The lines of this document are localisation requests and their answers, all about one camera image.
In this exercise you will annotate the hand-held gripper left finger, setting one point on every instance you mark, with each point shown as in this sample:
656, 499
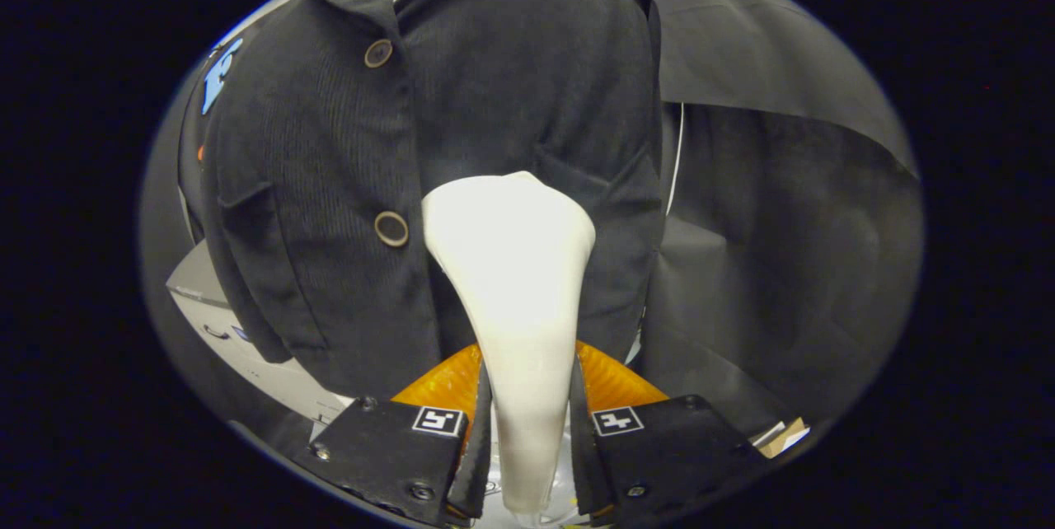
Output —
387, 451

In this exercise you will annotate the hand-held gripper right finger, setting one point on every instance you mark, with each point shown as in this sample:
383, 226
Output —
668, 455

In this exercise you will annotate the black button jacket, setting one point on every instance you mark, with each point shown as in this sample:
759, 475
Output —
330, 183

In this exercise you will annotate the black backdrop cloth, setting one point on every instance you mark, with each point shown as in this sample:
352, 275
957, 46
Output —
783, 265

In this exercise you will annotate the grey drawer cabinet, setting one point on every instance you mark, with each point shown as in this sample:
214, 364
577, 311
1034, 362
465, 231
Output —
247, 356

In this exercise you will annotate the cardboard box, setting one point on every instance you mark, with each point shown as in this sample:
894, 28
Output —
783, 438

